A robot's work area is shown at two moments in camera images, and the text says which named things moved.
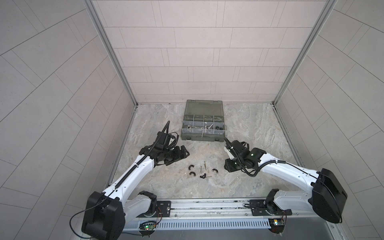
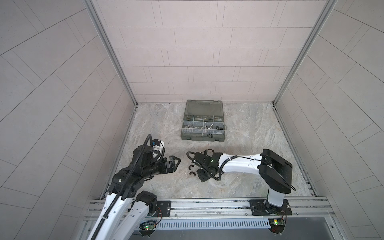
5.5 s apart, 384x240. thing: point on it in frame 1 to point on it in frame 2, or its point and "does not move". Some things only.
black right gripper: [227, 167] to [201, 178]
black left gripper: [177, 156] to [171, 168]
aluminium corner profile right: [308, 43] does not move
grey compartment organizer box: [203, 120] does not move
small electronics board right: [277, 225] does not move
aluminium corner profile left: [94, 12] does not move
